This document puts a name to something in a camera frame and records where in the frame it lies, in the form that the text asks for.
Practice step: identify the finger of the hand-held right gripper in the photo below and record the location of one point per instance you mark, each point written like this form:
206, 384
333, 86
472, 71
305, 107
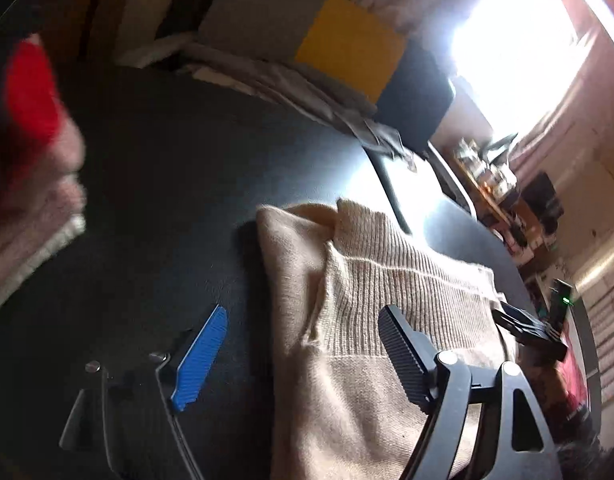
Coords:
514, 324

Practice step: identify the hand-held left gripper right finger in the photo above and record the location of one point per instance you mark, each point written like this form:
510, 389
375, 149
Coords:
402, 355

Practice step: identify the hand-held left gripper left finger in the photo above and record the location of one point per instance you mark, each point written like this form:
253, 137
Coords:
202, 355

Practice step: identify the beige knit sweater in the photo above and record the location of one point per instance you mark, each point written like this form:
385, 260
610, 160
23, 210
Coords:
347, 410

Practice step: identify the person's right forearm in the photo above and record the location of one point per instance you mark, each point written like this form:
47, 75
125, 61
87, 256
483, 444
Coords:
562, 410

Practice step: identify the stack of pink folded clothes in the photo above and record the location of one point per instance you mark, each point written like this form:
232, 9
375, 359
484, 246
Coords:
32, 185

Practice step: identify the dark red cloth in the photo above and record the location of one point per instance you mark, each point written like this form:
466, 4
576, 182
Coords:
574, 375

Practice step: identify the cluttered side table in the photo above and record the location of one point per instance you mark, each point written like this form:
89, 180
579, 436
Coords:
502, 185

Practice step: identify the black curved bar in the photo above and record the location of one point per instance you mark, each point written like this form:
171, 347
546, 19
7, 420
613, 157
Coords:
389, 190

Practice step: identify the pink curtain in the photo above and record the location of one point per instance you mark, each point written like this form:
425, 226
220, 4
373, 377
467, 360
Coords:
587, 125

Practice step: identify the bright window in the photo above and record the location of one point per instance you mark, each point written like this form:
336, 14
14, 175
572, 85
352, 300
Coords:
512, 50

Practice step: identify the pile of grey folded cloth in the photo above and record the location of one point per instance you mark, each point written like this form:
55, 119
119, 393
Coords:
287, 85

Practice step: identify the grey yellow dark cushion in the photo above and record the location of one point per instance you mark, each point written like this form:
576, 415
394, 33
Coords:
347, 45

